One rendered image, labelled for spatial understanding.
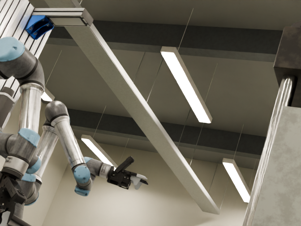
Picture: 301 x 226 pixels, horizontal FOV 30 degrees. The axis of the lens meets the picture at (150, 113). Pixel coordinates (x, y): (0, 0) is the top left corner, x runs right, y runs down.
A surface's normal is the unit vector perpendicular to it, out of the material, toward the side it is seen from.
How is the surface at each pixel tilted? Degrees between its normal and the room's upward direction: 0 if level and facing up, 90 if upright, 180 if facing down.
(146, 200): 90
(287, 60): 90
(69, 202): 90
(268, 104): 180
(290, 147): 90
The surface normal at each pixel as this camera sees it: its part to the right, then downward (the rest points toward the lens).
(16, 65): 0.38, 0.65
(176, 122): -0.32, 0.86
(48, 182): 0.88, 0.12
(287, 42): -0.33, -0.49
